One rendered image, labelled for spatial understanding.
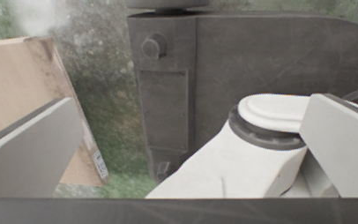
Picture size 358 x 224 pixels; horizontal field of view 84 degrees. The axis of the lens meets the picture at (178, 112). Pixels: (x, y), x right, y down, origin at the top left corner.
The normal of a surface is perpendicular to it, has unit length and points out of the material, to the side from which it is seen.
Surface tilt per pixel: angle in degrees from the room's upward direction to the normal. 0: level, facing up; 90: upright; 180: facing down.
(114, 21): 0
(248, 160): 90
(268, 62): 0
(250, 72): 0
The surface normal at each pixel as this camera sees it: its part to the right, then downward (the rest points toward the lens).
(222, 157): -0.03, -0.86
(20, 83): -0.22, 0.51
